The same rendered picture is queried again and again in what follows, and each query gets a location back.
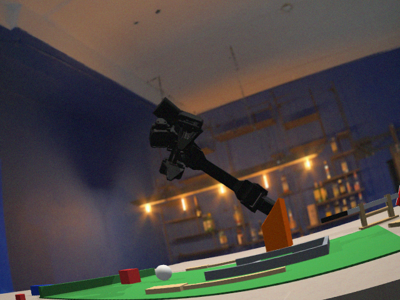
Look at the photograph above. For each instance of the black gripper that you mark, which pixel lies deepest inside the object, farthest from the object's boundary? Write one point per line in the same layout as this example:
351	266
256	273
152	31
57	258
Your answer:
187	128

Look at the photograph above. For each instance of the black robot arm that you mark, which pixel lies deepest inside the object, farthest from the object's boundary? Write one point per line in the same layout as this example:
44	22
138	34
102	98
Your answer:
159	137

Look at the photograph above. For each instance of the white golf ball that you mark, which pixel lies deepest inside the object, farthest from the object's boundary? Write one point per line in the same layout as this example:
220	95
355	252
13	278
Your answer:
163	272

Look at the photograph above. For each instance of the green flat mat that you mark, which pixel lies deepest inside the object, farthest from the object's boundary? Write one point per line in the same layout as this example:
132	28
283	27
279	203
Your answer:
346	251

